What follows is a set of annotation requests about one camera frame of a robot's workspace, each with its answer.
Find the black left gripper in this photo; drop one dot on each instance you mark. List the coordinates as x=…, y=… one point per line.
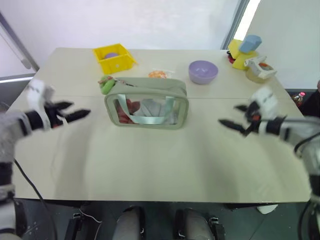
x=55, y=116

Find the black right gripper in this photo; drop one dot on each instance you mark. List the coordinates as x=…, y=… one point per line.
x=255, y=117

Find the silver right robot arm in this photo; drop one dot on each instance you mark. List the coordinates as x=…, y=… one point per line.
x=300, y=127

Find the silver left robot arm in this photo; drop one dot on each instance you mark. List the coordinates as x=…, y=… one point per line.
x=10, y=130

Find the dark red cloth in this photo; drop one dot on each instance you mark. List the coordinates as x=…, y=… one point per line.
x=123, y=117

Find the clear green toiletry pouch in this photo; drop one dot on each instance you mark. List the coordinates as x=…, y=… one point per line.
x=147, y=86

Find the green plush zipper charm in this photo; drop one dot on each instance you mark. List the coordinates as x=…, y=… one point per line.
x=107, y=86

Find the yellow box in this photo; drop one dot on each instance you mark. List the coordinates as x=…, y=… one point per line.
x=237, y=62

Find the white container with food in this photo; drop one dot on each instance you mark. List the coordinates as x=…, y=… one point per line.
x=257, y=66

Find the purple plastic bowl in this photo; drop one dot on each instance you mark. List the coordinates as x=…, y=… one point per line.
x=203, y=72

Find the small red object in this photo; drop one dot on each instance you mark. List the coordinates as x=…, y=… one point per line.
x=231, y=58

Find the red capped drink bottle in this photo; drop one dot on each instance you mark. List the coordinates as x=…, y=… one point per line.
x=298, y=98

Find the yellow plastic bin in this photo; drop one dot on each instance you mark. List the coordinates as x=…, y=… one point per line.
x=117, y=65

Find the purple round object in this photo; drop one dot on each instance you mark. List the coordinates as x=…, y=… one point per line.
x=111, y=55

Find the blue sponge block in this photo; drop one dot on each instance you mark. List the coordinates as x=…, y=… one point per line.
x=250, y=43

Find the dark figure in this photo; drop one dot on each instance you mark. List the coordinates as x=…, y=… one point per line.
x=312, y=102

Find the orange snack packet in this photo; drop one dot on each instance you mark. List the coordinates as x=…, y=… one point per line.
x=157, y=74

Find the dark window pillar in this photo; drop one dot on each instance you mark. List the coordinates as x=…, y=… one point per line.
x=235, y=22

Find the white object under table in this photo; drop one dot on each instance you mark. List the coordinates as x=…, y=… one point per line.
x=267, y=208

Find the grey rounded robot knee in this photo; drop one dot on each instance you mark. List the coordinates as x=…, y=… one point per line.
x=130, y=223
x=193, y=225

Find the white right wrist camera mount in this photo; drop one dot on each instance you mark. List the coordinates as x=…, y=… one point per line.
x=266, y=100

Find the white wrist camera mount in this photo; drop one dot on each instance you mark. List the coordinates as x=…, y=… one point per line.
x=37, y=91
x=266, y=100

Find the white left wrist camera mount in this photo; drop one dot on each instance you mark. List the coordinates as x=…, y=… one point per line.
x=37, y=91

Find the grey window frame bar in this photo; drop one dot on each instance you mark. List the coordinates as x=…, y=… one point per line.
x=17, y=47

